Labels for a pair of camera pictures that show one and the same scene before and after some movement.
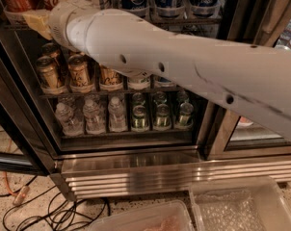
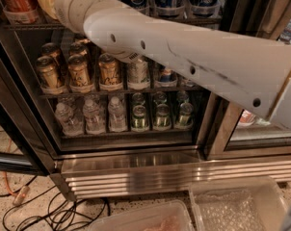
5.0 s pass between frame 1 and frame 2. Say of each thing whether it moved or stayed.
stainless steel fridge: stayed
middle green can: stayed
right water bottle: stayed
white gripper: moved
